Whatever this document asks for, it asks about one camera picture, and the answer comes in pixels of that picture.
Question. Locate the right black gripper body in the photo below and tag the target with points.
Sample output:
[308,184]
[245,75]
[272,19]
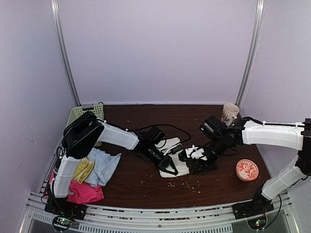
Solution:
[220,148]

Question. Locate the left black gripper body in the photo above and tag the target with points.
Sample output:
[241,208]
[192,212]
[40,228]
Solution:
[153,158]

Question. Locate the cream white towel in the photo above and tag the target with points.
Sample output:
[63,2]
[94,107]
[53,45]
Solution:
[181,167]

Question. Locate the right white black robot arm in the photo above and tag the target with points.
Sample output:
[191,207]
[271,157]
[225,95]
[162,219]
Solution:
[249,131]

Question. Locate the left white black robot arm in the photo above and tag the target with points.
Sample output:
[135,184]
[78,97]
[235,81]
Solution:
[68,160]

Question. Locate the cream patterned mug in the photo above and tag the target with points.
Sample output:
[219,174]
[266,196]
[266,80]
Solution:
[229,113]

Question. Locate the red white patterned bowl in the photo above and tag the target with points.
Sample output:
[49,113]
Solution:
[247,170]

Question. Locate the light blue towel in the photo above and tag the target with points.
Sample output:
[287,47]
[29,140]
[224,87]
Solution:
[104,167]

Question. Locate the green plastic basket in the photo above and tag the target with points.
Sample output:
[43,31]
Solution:
[84,128]

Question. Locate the yellow patterned towel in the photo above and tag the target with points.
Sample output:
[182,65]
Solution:
[83,170]

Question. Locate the pink towel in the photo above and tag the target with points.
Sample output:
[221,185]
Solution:
[81,192]

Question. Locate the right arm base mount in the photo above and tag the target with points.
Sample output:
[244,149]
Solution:
[251,208]

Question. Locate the aluminium front rail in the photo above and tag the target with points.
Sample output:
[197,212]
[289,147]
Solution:
[204,219]

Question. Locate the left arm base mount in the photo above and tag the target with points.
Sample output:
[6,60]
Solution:
[65,210]

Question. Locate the right aluminium frame post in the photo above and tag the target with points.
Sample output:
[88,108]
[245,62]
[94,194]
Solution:
[252,52]

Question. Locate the aluminium frame post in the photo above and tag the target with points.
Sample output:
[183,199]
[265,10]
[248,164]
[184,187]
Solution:
[252,52]
[64,54]

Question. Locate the left aluminium frame post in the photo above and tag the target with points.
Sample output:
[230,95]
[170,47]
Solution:
[64,54]

